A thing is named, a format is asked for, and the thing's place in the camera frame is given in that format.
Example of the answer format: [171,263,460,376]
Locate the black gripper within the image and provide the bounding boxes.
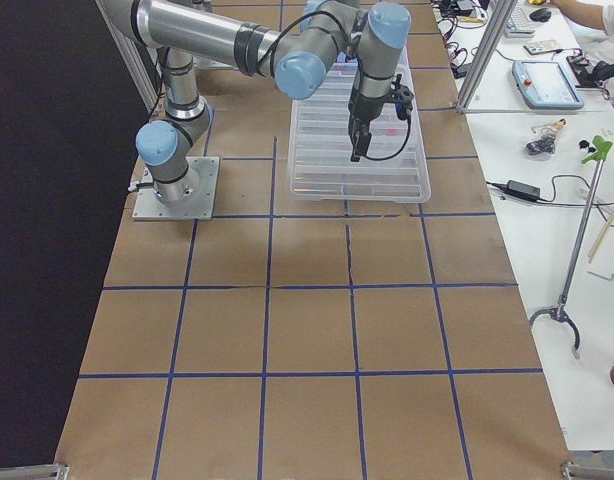
[348,89,386,162]

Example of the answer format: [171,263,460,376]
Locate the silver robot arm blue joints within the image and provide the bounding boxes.
[101,1,412,184]

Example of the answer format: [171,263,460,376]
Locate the person forearm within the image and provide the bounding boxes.
[552,0,614,36]

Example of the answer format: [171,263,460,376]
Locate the black power adapter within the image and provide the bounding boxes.
[507,180,541,202]

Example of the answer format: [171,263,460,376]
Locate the blue teach pendant tablet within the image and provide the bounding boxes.
[511,60,585,110]

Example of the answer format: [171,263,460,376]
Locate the black computer mouse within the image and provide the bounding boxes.
[529,8,552,23]

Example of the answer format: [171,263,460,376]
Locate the wooden chopsticks pair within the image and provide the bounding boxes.
[587,211,614,263]

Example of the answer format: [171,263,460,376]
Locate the silver hex key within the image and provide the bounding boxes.
[586,270,614,282]

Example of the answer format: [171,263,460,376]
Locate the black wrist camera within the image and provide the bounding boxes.
[389,74,413,121]

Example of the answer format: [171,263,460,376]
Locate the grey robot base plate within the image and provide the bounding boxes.
[132,156,220,221]

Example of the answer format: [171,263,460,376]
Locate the aluminium frame post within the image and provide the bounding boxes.
[456,0,516,113]

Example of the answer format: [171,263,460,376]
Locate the green handled reacher grabber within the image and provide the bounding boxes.
[529,135,613,360]

